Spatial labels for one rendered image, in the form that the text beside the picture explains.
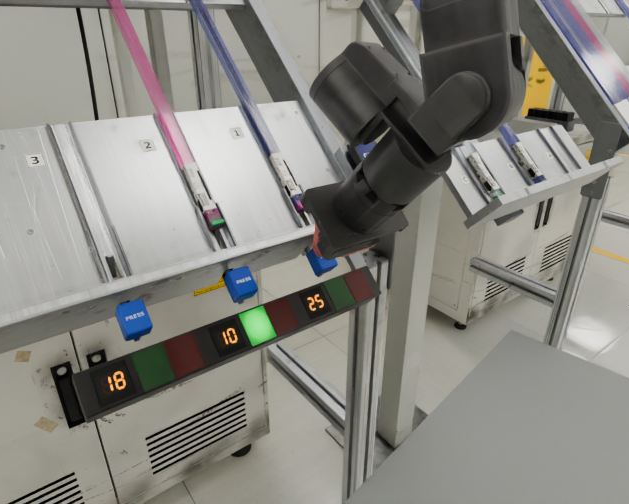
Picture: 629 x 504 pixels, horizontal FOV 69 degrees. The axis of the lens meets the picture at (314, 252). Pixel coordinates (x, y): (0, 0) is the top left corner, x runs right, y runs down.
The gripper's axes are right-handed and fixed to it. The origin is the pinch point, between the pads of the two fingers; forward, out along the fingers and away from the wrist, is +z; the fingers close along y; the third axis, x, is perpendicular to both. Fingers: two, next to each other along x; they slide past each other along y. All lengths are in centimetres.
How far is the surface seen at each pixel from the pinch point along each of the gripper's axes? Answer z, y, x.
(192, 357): 2.4, 17.2, 6.0
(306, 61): 129, -141, -149
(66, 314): 1.3, 26.1, -1.4
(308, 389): 41.0, -11.5, 14.4
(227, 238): 1.5, 9.3, -4.5
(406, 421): 56, -39, 32
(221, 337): 2.4, 13.8, 5.2
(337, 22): 114, -164, -164
